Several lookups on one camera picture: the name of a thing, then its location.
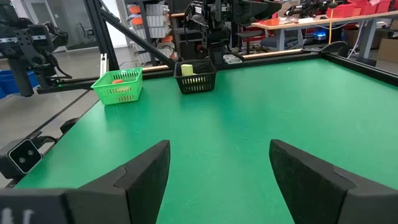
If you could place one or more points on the black plastic basket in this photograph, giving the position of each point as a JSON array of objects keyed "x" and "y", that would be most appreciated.
[{"x": 196, "y": 84}]

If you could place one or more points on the tall orange foam block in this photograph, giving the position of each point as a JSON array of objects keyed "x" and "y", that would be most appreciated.
[{"x": 117, "y": 81}]

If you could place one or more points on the light green foam block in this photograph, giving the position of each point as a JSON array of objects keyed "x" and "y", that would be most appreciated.
[{"x": 186, "y": 70}]

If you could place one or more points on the blue storage bin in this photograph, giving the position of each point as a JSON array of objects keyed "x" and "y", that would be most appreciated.
[{"x": 6, "y": 84}]

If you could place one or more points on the black table edge rail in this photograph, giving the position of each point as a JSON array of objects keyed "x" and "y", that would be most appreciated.
[
  {"x": 367, "y": 70},
  {"x": 77, "y": 83}
]

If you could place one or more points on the green plastic basket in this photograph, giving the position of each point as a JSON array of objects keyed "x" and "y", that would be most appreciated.
[{"x": 118, "y": 95}]

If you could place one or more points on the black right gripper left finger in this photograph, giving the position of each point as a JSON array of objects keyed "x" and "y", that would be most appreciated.
[{"x": 136, "y": 193}]

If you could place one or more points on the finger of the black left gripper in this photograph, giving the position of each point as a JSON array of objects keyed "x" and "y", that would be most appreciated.
[{"x": 262, "y": 7}]

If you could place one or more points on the black diagonal frame brace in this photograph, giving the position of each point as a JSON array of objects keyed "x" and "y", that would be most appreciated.
[{"x": 140, "y": 40}]

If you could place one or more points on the dark office chair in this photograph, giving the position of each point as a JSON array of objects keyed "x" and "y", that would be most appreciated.
[{"x": 248, "y": 34}]

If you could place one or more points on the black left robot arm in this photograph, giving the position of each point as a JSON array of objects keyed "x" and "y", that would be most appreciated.
[{"x": 217, "y": 37}]

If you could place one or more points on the wooden top desk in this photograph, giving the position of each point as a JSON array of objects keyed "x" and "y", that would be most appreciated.
[{"x": 311, "y": 20}]

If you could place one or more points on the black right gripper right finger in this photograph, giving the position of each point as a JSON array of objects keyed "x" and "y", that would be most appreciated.
[{"x": 311, "y": 193}]

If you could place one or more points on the black aluminium frame post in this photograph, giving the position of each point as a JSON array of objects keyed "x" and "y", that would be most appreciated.
[{"x": 101, "y": 37}]

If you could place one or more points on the red storage bin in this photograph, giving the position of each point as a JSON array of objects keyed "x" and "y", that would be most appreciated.
[
  {"x": 342, "y": 11},
  {"x": 370, "y": 7}
]

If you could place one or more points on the shelf with grey orange bins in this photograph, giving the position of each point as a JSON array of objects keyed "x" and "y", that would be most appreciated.
[{"x": 155, "y": 18}]

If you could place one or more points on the brown cardboard box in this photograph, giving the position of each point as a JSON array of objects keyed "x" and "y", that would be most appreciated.
[{"x": 388, "y": 49}]

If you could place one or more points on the black rounded clamp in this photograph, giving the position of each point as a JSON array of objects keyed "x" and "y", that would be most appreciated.
[
  {"x": 69, "y": 125},
  {"x": 335, "y": 49}
]

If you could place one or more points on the white metal bracket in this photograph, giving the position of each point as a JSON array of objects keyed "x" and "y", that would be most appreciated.
[{"x": 231, "y": 59}]

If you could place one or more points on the small black depth camera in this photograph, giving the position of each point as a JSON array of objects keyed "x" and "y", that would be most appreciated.
[{"x": 21, "y": 157}]

